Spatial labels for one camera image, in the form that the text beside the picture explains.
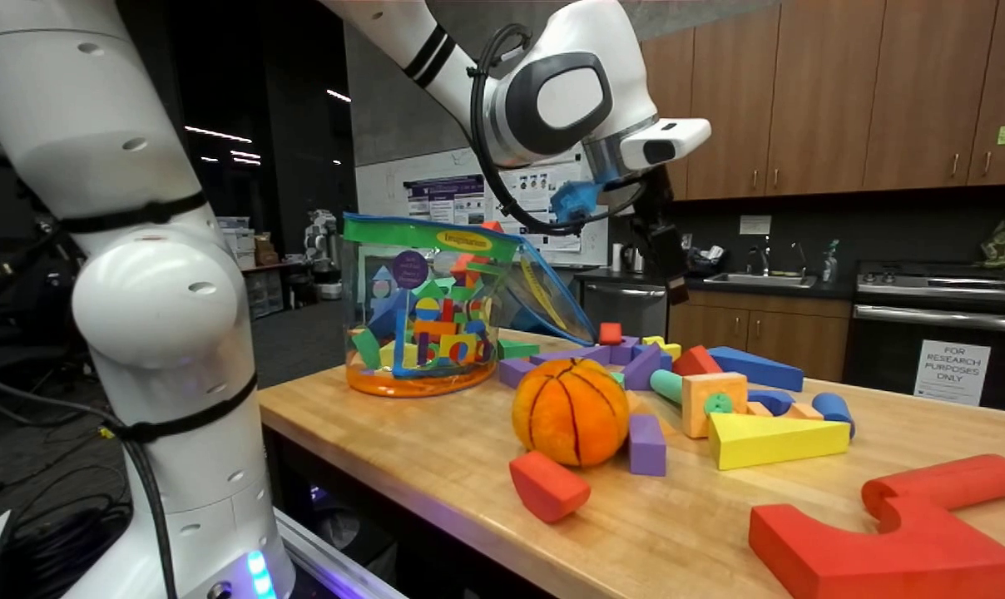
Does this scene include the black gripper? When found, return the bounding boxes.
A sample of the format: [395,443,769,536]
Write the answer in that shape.
[633,168,685,286]

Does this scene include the green foam cylinder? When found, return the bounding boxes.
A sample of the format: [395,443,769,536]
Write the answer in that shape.
[649,369,681,406]

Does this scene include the orange foam block with hole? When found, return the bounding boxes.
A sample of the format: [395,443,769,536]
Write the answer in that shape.
[681,372,749,438]

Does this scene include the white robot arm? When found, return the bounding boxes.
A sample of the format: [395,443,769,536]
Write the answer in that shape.
[0,0,714,599]

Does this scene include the clear plastic toy bag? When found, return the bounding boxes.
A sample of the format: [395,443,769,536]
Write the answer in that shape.
[343,211,595,398]

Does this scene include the blue foam cylinder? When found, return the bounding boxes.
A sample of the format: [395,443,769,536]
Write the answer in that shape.
[812,391,856,424]

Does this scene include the red foam half cylinder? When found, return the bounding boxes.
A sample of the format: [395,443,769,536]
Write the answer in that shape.
[511,452,589,522]

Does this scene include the dishwasher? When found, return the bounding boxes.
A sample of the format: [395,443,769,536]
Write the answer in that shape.
[578,279,670,337]

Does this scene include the white poster board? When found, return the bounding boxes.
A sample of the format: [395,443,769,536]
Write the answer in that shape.
[357,150,609,267]

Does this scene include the small red foam cube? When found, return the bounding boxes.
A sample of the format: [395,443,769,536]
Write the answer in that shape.
[599,318,627,346]

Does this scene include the red foam triangle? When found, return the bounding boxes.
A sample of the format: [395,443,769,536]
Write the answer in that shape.
[672,346,719,376]

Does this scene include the long blue foam block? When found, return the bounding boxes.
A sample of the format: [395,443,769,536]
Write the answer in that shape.
[708,346,806,390]

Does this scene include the upper wooden cabinets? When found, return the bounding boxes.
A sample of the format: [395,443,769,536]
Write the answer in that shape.
[641,0,1005,199]

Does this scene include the lower wooden cabinet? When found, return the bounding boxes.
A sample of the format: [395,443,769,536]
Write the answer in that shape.
[670,289,852,380]

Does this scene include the orange plush basketball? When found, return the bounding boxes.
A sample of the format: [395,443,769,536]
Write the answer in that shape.
[512,359,630,469]

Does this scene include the yellow foam wedge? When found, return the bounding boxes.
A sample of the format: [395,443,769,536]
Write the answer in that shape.
[708,411,849,469]

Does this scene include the black oven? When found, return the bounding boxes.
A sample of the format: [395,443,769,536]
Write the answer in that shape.
[843,261,1005,408]

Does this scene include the white paper sign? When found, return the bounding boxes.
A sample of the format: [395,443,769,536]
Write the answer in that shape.
[914,339,992,406]

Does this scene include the large red foam shape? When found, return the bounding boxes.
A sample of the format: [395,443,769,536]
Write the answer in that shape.
[749,452,1005,599]

